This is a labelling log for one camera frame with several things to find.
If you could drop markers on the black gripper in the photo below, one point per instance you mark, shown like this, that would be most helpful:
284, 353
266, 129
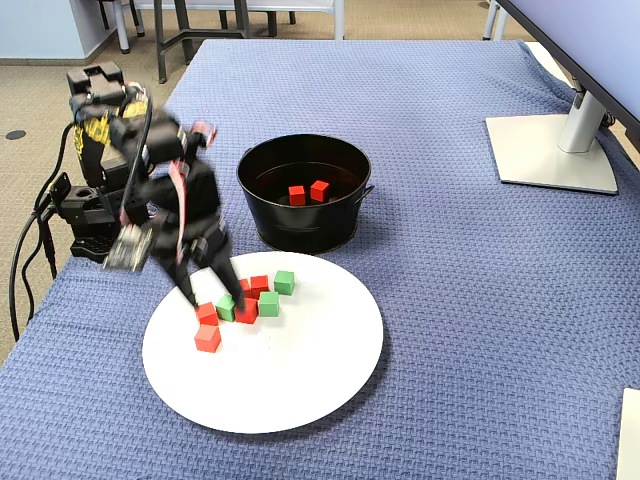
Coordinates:
199, 246

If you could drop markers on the red cube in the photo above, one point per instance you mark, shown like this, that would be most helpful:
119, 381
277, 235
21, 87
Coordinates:
246, 288
319, 191
207, 316
207, 339
259, 285
297, 195
250, 315

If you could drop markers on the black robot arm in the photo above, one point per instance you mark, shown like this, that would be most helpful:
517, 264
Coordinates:
92, 210

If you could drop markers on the white round plate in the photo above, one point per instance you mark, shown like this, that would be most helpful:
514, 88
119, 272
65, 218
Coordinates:
280, 395

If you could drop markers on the green cube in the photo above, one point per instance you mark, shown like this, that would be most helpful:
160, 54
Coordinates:
268, 304
284, 282
226, 308

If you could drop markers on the black metal bucket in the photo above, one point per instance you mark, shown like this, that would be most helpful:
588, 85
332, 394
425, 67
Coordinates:
305, 225

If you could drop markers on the black round floor outlet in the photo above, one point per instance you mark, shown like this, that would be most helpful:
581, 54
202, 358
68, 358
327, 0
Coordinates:
16, 135

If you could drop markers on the blue woven tablecloth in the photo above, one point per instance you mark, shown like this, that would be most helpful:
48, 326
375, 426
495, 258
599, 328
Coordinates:
450, 300

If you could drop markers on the white table leg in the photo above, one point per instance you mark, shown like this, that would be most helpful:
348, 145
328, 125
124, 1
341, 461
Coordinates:
339, 22
122, 30

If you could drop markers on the dark chair legs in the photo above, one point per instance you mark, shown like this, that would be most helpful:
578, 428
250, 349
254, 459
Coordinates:
272, 25

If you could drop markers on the black chair legs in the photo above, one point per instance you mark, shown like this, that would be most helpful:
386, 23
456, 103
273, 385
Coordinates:
140, 22

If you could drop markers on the light blue table apron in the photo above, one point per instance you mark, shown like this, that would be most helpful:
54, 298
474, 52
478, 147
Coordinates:
280, 5

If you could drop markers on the monitor with silver stand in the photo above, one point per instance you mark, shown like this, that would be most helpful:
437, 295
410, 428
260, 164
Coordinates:
550, 150

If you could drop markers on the white desk legs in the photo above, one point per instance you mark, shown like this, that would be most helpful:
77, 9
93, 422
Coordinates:
490, 22

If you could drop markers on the white flat board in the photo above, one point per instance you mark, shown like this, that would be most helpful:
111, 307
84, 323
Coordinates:
631, 440

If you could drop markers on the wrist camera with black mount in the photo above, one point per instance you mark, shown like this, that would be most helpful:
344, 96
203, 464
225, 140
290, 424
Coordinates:
127, 247

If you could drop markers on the dark grey table frame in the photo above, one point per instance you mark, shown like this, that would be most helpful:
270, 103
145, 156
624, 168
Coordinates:
161, 50

